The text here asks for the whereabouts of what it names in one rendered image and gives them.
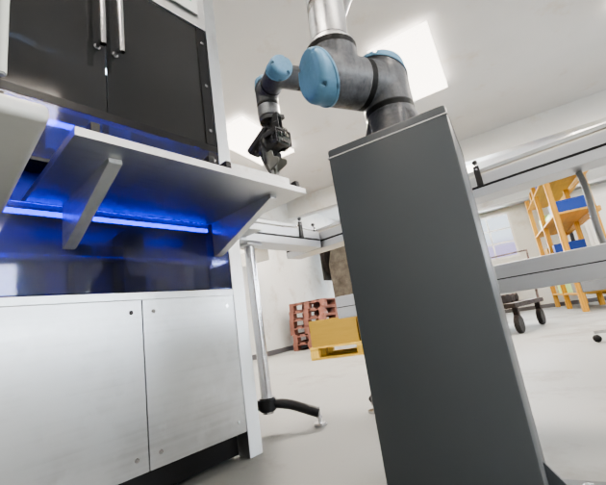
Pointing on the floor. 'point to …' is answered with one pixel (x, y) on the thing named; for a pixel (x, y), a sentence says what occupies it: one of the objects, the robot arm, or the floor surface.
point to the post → (252, 441)
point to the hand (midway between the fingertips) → (272, 176)
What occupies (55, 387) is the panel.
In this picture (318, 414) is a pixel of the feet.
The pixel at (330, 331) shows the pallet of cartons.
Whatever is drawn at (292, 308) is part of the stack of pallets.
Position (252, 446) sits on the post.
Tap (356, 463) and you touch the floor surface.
